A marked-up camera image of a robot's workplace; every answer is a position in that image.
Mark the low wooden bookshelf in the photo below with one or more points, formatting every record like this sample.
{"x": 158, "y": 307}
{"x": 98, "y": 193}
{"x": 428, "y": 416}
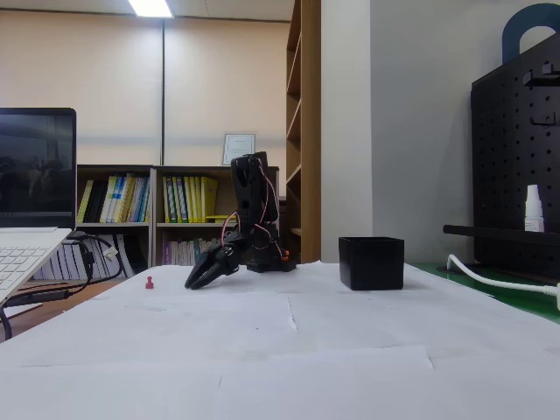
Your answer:
{"x": 192, "y": 228}
{"x": 114, "y": 227}

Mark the framed white certificate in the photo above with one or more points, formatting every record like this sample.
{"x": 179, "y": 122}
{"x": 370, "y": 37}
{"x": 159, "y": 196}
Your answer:
{"x": 238, "y": 146}

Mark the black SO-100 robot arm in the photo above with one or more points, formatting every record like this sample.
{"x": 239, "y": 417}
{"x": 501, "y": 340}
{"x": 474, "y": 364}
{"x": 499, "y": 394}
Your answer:
{"x": 251, "y": 197}

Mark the row of pale books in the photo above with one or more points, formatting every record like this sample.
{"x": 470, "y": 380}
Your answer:
{"x": 184, "y": 253}

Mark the tall wooden bookshelf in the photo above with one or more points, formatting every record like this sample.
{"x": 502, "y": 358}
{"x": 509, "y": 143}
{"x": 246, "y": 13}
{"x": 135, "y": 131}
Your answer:
{"x": 306, "y": 131}

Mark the flat yellow book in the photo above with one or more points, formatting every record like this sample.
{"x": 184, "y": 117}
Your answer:
{"x": 216, "y": 218}

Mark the small white dropper bottle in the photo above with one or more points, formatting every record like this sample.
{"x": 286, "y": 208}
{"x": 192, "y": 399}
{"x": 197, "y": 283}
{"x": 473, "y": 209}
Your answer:
{"x": 534, "y": 214}

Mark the black orange table clamp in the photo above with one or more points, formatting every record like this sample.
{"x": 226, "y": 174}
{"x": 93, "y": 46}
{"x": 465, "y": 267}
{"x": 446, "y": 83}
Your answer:
{"x": 285, "y": 256}

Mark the white laptop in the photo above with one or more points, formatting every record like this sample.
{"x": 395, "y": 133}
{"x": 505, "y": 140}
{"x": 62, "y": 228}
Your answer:
{"x": 35, "y": 175}

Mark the row of white books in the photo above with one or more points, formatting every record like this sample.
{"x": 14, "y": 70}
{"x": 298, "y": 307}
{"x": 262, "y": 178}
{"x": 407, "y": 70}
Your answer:
{"x": 65, "y": 262}

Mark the white power strip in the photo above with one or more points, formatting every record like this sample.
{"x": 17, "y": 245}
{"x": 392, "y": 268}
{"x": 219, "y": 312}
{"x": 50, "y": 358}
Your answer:
{"x": 557, "y": 297}

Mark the row of colourful books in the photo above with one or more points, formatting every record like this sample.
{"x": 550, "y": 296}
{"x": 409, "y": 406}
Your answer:
{"x": 116, "y": 199}

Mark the row of yellow binders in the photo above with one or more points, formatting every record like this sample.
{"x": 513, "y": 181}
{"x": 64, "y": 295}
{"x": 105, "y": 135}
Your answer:
{"x": 188, "y": 199}

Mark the rectangular ceiling light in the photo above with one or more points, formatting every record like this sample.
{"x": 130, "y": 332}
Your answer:
{"x": 151, "y": 8}

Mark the black pegboard stand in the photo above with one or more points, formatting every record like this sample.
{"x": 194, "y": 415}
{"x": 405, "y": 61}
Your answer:
{"x": 512, "y": 175}

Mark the black square container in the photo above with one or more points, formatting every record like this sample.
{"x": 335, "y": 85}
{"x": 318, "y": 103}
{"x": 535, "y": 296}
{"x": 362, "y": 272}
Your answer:
{"x": 372, "y": 267}

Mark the dark blue arch shape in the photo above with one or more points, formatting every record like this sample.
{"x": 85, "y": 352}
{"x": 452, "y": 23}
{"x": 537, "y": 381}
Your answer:
{"x": 509, "y": 35}

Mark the small red object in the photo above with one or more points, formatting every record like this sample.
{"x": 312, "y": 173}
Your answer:
{"x": 149, "y": 284}

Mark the black round desk grommet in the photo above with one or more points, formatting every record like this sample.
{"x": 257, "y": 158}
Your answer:
{"x": 442, "y": 269}

